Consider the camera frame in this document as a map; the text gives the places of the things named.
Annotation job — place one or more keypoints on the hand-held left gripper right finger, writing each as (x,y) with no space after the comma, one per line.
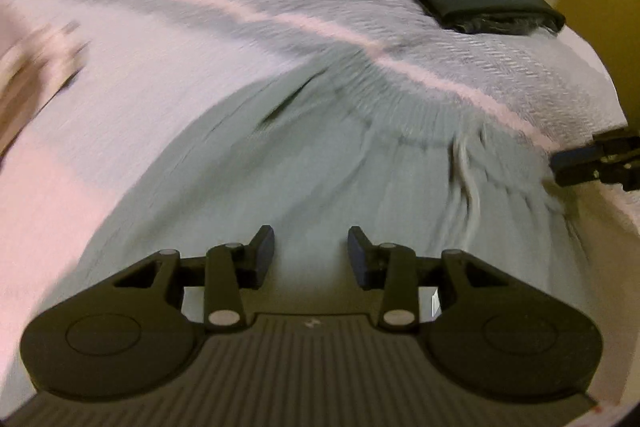
(359,257)

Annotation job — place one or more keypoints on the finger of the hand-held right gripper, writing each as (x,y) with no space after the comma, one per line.
(575,159)

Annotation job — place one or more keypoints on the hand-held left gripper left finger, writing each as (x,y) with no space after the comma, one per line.
(263,254)

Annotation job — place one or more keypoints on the green pants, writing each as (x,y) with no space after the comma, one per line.
(325,177)

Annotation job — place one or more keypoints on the striped bed blanket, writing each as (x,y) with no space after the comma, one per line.
(175,22)

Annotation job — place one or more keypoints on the tan folded cloth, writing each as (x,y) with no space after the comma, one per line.
(35,67)

